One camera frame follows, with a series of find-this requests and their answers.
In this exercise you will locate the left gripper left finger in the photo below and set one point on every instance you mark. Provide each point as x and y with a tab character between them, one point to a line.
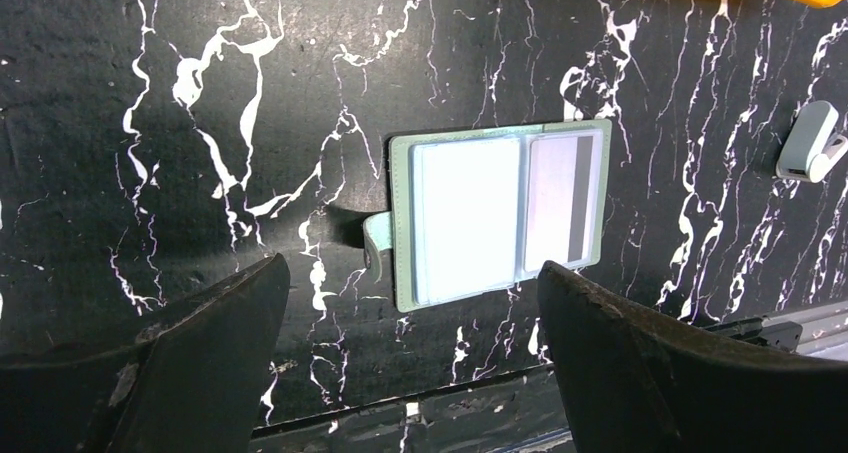
186	378

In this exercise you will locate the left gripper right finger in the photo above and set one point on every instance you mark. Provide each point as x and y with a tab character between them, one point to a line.
632	379

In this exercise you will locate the small white clip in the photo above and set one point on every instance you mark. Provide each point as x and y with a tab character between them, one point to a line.
812	148

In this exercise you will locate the white magnetic stripe card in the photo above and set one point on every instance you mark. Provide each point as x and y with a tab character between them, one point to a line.
559	208

